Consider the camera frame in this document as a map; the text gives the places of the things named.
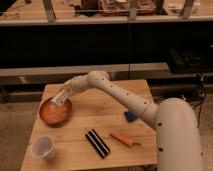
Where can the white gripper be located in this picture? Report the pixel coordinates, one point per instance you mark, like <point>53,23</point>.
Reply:
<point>71,86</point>

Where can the small white labelled bottle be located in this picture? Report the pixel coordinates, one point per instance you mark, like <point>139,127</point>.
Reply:
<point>62,96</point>

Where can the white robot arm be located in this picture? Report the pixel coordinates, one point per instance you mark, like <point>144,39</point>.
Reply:
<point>178,139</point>

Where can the orange ceramic bowl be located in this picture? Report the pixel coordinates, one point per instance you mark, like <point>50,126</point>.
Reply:
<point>53,115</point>

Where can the wooden table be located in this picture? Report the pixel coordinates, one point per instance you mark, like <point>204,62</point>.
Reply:
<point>73,152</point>

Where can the blue object on table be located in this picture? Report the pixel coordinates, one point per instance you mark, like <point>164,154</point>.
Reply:
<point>130,117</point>

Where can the white plastic cup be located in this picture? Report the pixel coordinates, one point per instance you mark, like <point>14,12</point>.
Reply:
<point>43,148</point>

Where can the black striped rectangular block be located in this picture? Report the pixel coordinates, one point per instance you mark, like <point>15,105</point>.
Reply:
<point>98,144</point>

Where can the orange toy carrot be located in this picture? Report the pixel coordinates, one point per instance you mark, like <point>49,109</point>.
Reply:
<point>123,139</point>

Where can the long metal shelf rack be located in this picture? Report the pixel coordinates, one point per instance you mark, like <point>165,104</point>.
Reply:
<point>51,40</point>

